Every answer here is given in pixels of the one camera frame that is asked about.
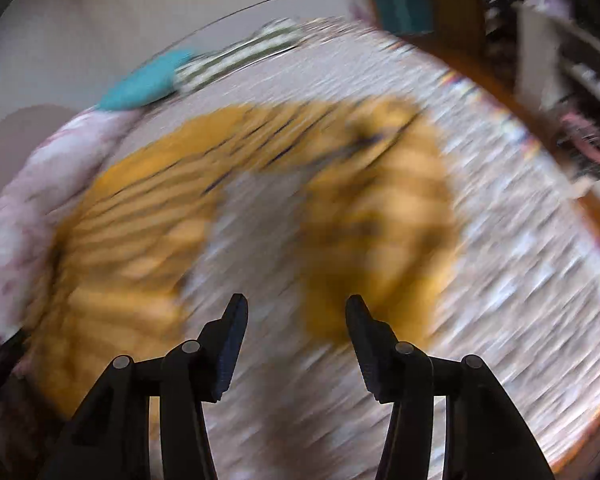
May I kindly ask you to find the cluttered shelf unit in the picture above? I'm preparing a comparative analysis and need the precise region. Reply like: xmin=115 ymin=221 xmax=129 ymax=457
xmin=482 ymin=0 xmax=600 ymax=183

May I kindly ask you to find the teal pillow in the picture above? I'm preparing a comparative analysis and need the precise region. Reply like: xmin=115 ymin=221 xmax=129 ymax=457
xmin=96 ymin=50 xmax=195 ymax=112

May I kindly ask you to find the yellow striped sweater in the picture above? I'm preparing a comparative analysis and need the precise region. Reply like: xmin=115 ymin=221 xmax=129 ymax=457
xmin=32 ymin=96 xmax=457 ymax=416

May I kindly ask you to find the green white dotted pillow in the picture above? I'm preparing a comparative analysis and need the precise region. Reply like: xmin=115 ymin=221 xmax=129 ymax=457
xmin=173 ymin=18 xmax=304 ymax=93

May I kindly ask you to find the brown wooden door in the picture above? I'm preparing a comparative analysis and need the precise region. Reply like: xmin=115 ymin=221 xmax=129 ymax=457
xmin=368 ymin=0 xmax=486 ymax=55

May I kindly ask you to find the pink floral duvet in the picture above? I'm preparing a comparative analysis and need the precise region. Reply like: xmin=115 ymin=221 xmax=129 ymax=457
xmin=0 ymin=107 xmax=144 ymax=345

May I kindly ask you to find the beige dotted quilt bedspread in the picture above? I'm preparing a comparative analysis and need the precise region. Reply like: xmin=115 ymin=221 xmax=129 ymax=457
xmin=114 ymin=18 xmax=600 ymax=479

